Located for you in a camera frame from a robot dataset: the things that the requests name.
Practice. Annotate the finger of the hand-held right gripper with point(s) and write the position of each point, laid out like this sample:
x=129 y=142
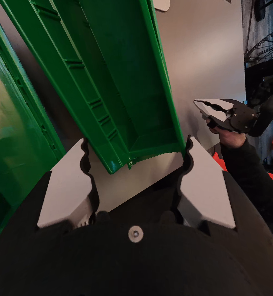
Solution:
x=215 y=103
x=216 y=115

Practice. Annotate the person's right hand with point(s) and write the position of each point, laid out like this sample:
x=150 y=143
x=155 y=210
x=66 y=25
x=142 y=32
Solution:
x=232 y=140

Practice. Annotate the person's right forearm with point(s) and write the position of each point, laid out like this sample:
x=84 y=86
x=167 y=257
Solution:
x=249 y=173

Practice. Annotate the green plastic bin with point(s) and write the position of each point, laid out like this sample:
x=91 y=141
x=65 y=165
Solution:
x=6 y=115
x=127 y=69

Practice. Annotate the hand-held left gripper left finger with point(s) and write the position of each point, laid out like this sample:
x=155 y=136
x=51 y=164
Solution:
x=67 y=185

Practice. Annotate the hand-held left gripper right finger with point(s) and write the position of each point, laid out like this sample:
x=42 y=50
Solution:
x=205 y=185

